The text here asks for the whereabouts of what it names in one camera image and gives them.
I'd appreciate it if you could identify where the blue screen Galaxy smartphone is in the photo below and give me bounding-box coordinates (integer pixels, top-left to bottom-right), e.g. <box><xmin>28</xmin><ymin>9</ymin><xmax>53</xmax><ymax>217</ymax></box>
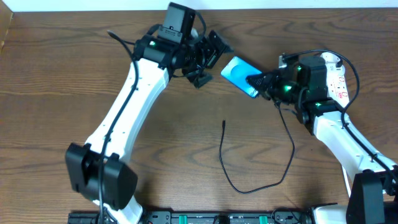
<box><xmin>220</xmin><ymin>56</ymin><xmax>262</xmax><ymax>98</ymax></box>

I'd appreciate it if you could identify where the white power strip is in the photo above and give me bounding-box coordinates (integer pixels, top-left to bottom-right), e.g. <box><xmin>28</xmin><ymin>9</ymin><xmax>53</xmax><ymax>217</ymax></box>
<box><xmin>320</xmin><ymin>52</ymin><xmax>349</xmax><ymax>107</ymax></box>

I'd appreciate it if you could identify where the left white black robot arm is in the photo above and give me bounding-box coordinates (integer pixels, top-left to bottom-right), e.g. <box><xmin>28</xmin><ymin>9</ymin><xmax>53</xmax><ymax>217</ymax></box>
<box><xmin>65</xmin><ymin>31</ymin><xmax>232</xmax><ymax>223</ymax></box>

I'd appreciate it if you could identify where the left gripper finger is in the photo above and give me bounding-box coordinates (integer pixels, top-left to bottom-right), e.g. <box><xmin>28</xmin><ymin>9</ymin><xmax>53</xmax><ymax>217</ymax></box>
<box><xmin>208</xmin><ymin>30</ymin><xmax>234</xmax><ymax>53</ymax></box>
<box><xmin>193</xmin><ymin>72</ymin><xmax>213</xmax><ymax>88</ymax></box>

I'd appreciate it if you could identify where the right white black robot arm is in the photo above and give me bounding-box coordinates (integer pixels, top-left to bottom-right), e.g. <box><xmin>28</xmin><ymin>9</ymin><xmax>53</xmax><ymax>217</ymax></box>
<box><xmin>246</xmin><ymin>52</ymin><xmax>397</xmax><ymax>223</ymax></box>

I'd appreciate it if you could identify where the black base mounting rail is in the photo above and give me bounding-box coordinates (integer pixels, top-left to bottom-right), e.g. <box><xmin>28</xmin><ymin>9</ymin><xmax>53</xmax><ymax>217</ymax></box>
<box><xmin>67</xmin><ymin>210</ymin><xmax>315</xmax><ymax>224</ymax></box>

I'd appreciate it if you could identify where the white USB wall charger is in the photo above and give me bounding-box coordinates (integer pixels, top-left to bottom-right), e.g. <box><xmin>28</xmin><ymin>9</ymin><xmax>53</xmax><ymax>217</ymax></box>
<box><xmin>326</xmin><ymin>63</ymin><xmax>345</xmax><ymax>78</ymax></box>

